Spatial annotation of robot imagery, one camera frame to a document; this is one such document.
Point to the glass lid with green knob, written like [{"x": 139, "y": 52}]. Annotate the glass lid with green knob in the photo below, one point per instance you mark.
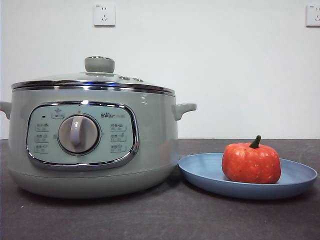
[{"x": 99, "y": 65}]

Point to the white wall socket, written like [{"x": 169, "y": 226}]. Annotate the white wall socket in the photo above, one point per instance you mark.
[
  {"x": 313, "y": 15},
  {"x": 105, "y": 15}
]

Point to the pale green electric steamer pot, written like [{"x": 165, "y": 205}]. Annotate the pale green electric steamer pot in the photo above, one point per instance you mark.
[{"x": 155, "y": 140}]

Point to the grey steamer dial knob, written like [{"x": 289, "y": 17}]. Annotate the grey steamer dial knob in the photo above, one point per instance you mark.
[{"x": 78, "y": 133}]

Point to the orange toy pumpkin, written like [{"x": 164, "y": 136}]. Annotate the orange toy pumpkin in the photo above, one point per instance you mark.
[{"x": 250, "y": 165}]

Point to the light blue round plate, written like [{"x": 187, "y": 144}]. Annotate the light blue round plate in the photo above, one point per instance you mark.
[{"x": 200, "y": 172}]

